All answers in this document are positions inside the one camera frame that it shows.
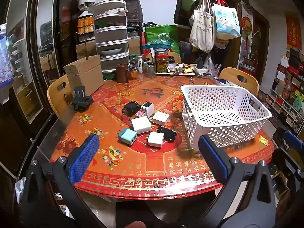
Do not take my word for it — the white storage shelf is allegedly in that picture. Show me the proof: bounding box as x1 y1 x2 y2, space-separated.
259 50 304 133

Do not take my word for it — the orange plastic jar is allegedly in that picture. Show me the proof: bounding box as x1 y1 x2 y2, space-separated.
78 11 95 34

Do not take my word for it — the brown cardboard box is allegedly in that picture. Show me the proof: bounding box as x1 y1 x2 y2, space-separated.
127 36 141 55

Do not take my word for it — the green shopping bag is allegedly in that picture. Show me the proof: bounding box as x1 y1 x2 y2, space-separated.
145 24 180 54

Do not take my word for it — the white and blue bag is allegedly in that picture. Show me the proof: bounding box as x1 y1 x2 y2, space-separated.
217 77 235 87

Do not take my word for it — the red round wall ornament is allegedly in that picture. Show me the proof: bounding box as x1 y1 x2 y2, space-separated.
241 16 253 35

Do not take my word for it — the red wall poster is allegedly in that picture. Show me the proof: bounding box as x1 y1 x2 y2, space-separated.
285 12 302 50

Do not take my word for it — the black charger with cable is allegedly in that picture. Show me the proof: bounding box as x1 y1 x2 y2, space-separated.
122 102 142 117

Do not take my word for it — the blue printed tote bag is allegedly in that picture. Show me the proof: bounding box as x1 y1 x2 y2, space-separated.
212 3 241 40

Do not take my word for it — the black phone stand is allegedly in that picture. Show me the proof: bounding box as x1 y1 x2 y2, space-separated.
71 85 94 112

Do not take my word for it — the black cloth bundle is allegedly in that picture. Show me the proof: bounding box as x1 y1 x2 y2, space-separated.
121 0 144 26

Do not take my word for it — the white fan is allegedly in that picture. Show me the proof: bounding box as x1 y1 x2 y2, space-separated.
78 0 97 11

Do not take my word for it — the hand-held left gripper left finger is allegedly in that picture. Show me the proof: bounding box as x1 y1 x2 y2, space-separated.
20 133 106 228

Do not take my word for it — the folded cardboard box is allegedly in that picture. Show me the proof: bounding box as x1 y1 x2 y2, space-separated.
64 55 104 97

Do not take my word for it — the white plastic bag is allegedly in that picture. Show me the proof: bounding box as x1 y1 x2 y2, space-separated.
203 55 216 76

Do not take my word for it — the pickle jar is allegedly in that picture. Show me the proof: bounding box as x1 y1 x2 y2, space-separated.
155 49 169 74

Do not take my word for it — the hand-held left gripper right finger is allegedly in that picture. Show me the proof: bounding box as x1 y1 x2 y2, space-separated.
190 134 277 228

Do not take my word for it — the white perforated plastic basket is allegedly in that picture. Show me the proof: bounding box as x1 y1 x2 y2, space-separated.
180 85 272 151

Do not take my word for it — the red printed tablecloth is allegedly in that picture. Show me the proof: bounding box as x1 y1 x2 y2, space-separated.
49 72 276 199

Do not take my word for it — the white charger with black face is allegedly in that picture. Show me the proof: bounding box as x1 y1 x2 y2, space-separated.
141 101 154 117

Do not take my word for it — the brown mug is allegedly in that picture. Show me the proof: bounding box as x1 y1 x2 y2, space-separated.
116 64 131 83

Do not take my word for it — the teal and white charger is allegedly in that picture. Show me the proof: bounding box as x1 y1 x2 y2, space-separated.
118 128 138 145

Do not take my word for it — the white tiered food cover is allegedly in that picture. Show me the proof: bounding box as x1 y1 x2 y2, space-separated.
93 0 130 73

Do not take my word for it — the beige canvas tote bag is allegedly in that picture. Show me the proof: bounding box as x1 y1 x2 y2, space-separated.
189 0 216 54

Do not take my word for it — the potted plant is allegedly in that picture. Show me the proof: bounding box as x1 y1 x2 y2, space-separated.
243 31 262 70

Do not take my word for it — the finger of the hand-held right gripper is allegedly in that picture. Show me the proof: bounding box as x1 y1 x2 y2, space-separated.
271 147 304 192
272 128 304 150

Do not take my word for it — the empty glass jar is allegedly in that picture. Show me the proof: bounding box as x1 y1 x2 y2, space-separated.
144 62 157 78

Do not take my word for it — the black hanging bag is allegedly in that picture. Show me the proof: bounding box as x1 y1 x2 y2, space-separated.
174 0 193 26

